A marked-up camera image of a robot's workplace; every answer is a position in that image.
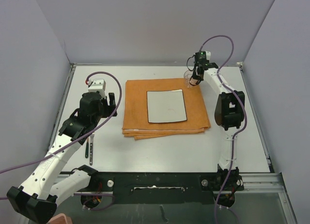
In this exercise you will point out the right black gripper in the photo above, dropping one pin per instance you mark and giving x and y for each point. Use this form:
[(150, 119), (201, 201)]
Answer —
[(194, 77)]

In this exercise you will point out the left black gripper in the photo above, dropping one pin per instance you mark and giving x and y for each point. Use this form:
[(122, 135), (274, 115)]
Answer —
[(109, 109)]

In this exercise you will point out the clear drinking glass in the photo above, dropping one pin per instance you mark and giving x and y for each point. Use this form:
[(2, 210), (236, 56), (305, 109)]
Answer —
[(187, 79)]

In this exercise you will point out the white square plate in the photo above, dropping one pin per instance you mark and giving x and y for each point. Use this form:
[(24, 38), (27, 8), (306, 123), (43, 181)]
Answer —
[(166, 106)]

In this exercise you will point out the orange cloth napkin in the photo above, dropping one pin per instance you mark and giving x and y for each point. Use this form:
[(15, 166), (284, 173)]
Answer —
[(136, 123)]

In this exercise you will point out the silver fork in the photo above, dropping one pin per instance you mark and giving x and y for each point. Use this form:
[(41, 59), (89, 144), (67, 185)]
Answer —
[(91, 148)]

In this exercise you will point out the gold fork green handle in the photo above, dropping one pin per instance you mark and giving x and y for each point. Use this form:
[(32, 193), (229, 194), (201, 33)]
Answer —
[(87, 148)]

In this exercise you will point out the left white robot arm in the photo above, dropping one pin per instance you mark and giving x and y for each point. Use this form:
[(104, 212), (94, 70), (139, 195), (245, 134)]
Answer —
[(38, 197)]

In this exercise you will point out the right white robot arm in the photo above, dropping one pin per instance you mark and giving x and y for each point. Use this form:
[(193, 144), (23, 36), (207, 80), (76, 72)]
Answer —
[(229, 110)]

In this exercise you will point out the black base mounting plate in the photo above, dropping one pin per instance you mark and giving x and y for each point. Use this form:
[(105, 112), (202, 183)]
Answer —
[(162, 188)]

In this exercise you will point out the pink box corner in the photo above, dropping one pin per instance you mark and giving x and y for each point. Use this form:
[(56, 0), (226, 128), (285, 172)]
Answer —
[(60, 219)]

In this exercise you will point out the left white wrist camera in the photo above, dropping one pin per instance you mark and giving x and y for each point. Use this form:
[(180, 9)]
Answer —
[(97, 86)]

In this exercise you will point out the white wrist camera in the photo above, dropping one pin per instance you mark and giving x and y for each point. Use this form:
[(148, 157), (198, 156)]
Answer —
[(97, 86), (207, 54)]

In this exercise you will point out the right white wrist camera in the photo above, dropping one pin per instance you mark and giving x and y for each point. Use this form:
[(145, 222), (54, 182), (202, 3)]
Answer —
[(207, 54)]

